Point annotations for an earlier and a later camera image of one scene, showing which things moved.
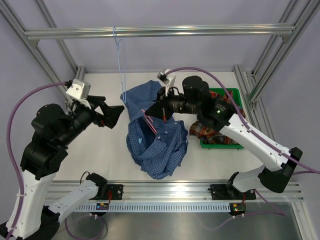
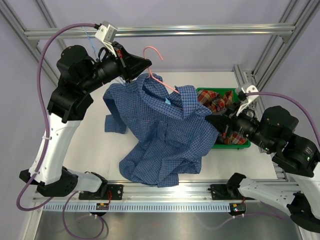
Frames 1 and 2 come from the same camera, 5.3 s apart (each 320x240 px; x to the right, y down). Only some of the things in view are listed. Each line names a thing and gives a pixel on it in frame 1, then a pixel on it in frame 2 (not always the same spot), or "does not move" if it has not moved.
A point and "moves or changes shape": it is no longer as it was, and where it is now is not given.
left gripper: (111, 113) to (127, 64)
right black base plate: (222, 192) does not move
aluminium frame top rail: (197, 31) does not move
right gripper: (157, 110) to (228, 121)
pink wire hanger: (150, 122) to (144, 54)
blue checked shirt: (157, 146) moves or changes shape
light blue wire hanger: (123, 78) moves or changes shape
